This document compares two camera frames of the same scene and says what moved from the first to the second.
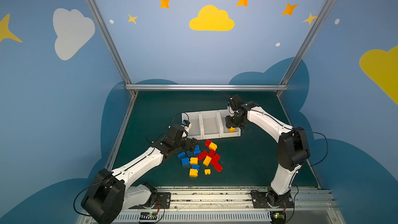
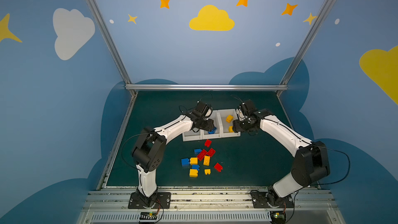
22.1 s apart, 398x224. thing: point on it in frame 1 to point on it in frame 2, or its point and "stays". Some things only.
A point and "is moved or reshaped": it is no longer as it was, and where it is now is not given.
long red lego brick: [202, 155] stays
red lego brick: [211, 153] stays
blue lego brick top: [197, 150] to [213, 130]
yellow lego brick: [213, 146] is moved or reshaped
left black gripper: [189, 143] to [207, 124]
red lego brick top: [208, 142] stays
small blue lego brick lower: [196, 166] stays
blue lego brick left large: [185, 161] stays
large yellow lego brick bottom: [193, 172] stays
